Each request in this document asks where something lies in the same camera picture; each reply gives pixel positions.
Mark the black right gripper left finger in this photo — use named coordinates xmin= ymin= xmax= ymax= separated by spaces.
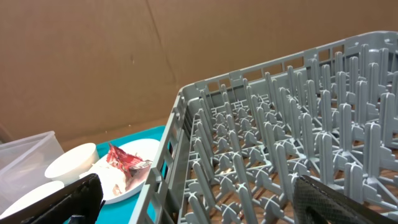
xmin=1 ymin=174 xmax=105 ymax=224

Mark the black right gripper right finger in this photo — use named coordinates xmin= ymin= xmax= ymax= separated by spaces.
xmin=293 ymin=175 xmax=397 ymax=224

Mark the white bowl with rice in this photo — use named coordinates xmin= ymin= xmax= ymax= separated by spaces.
xmin=44 ymin=142 xmax=99 ymax=185

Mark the white napkin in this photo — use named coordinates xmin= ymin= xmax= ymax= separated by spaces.
xmin=79 ymin=163 xmax=150 ymax=200

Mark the pink bowl with food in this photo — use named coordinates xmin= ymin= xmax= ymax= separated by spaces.
xmin=1 ymin=180 xmax=65 ymax=219

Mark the red snack wrapper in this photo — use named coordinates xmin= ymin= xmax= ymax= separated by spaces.
xmin=106 ymin=143 xmax=152 ymax=178

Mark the grey dishwasher rack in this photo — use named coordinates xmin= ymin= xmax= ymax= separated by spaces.
xmin=130 ymin=31 xmax=397 ymax=223

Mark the teal plastic tray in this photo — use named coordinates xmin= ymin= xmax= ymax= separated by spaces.
xmin=96 ymin=126 xmax=165 ymax=224

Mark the clear plastic bin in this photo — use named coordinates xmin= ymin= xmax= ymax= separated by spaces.
xmin=0 ymin=131 xmax=64 ymax=212

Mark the white round plate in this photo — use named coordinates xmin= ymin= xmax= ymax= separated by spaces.
xmin=80 ymin=139 xmax=160 ymax=204

